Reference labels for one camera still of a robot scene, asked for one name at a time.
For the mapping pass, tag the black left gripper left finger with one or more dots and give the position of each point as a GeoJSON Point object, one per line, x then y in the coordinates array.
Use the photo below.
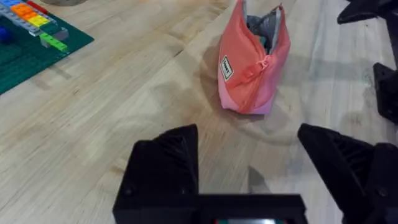
{"type": "Point", "coordinates": [161, 174]}

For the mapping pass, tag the pink zip bag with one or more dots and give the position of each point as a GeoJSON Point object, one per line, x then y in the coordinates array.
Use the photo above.
{"type": "Point", "coordinates": [248, 68]}

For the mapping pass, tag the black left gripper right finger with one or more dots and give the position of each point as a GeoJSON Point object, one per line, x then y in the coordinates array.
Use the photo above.
{"type": "Point", "coordinates": [348, 174]}

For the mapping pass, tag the grey round object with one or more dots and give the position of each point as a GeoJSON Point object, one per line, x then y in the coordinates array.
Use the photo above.
{"type": "Point", "coordinates": [63, 2]}

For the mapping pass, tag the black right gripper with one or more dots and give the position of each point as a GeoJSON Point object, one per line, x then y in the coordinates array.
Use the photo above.
{"type": "Point", "coordinates": [392, 40]}

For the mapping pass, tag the green board with toy blocks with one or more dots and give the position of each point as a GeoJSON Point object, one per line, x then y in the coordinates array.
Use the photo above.
{"type": "Point", "coordinates": [28, 40]}

